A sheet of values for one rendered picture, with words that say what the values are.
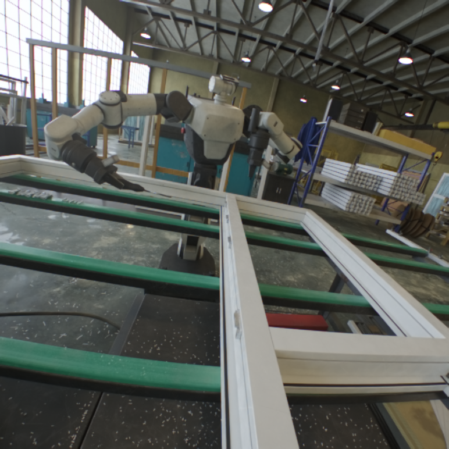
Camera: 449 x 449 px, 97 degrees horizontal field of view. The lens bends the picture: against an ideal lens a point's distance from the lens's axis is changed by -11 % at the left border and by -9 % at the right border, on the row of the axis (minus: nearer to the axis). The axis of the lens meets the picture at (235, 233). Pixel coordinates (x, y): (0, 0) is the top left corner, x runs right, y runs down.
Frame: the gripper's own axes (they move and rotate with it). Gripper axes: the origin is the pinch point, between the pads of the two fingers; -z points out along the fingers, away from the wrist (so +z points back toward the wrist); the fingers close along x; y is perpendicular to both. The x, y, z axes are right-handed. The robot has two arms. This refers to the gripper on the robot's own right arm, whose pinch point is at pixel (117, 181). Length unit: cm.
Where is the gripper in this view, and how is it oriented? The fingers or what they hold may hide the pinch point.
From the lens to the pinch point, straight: 87.4
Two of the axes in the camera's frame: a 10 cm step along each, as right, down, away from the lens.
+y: -6.1, 7.4, 2.7
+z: -7.9, -5.3, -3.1
